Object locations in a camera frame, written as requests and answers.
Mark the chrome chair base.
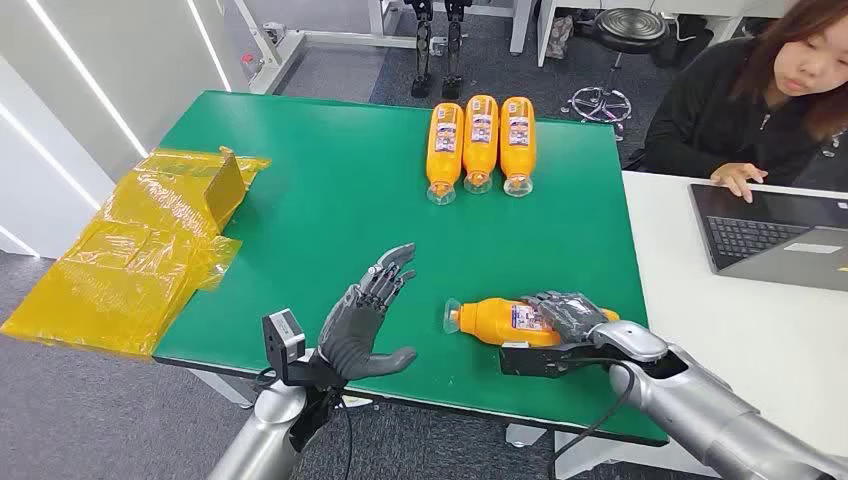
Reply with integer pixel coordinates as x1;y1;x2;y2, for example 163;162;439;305
561;85;635;142

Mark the person's hand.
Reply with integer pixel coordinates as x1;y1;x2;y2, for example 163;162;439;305
709;162;770;204

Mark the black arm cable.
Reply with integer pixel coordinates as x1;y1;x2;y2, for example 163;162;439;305
548;357;637;480

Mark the person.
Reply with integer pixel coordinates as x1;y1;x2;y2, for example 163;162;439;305
622;0;848;204

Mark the orange bottle with clear cap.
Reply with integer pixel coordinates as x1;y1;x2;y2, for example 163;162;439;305
462;94;500;196
425;102;466;207
443;297;622;348
499;96;538;199

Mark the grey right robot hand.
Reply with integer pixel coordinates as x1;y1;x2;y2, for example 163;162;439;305
521;290;610;345

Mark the dark grey laptop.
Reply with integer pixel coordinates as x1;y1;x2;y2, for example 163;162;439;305
688;182;848;293

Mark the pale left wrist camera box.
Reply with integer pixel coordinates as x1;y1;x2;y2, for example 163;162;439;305
262;308;308;386

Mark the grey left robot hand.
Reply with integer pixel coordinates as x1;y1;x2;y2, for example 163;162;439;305
317;243;419;383

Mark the black round stool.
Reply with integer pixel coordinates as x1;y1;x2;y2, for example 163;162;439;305
593;7;671;72

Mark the black robot leg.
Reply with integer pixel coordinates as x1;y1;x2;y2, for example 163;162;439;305
403;0;436;100
441;0;474;101

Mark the white metal frame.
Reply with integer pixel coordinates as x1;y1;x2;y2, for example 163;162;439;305
231;0;440;95

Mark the yellow film wrapped cardboard box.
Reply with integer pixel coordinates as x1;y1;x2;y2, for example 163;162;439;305
0;145;272;361

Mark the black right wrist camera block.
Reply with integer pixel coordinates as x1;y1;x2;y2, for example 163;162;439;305
499;341;601;380

